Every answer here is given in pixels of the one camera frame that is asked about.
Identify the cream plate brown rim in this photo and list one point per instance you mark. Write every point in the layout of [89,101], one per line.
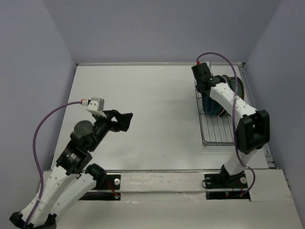
[227,80]

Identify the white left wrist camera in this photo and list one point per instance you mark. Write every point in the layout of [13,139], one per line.
[94,106]

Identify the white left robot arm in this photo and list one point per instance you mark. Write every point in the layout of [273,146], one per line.
[73,175]

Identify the dark blue leaf plate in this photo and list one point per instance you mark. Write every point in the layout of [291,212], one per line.
[210,106]

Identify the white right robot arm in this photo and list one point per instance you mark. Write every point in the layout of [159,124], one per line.
[251,127]

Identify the dark teal blossom plate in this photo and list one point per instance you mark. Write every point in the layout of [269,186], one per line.
[241,91]

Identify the black wire dish rack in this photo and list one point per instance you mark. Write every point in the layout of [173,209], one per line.
[215,130]

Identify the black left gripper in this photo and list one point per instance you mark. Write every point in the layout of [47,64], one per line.
[124,119]

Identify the teal scalloped plate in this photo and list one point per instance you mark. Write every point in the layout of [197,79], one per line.
[218,111]

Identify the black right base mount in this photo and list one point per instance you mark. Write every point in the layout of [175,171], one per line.
[219,188]

